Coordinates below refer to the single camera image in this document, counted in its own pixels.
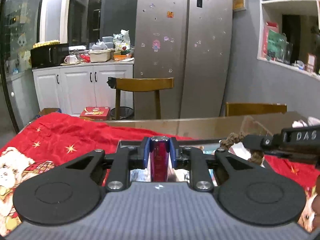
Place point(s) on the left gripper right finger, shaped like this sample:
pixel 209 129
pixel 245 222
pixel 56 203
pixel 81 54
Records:
pixel 196 162

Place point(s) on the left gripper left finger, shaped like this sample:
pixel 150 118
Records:
pixel 130 157

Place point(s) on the red cylindrical can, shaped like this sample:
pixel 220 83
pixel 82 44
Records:
pixel 159 158

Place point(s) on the brown fuzzy scrunchie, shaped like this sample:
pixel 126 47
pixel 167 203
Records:
pixel 234 144

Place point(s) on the person's right hand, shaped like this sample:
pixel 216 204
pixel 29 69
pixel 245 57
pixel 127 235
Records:
pixel 316 206

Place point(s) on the black shallow cardboard box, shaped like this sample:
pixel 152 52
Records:
pixel 207 146

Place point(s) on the red gift box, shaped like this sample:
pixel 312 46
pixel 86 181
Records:
pixel 95 113

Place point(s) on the wooden chair with black cap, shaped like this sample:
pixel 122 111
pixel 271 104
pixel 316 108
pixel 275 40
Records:
pixel 139 86

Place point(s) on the red bear print blanket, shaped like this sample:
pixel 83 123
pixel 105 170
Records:
pixel 53 177

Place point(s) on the white kitchen cabinet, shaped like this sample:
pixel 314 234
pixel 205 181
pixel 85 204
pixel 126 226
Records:
pixel 72 88

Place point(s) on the green paper bag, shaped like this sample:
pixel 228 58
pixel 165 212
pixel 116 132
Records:
pixel 276 46

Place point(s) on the beige plastic basin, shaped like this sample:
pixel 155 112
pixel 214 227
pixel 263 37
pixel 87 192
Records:
pixel 97 56

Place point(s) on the white mug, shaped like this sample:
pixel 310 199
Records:
pixel 71 59

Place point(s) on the white snack bag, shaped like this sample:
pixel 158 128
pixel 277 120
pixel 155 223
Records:
pixel 122 41

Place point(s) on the silver double door refrigerator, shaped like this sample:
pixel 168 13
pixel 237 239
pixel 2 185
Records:
pixel 190 41

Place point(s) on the black microwave oven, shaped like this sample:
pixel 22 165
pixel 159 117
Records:
pixel 49 55

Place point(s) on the dark glass sliding door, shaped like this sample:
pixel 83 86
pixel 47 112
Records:
pixel 20 30

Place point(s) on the black wire waste bin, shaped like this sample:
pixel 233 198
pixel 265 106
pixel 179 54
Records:
pixel 126 113

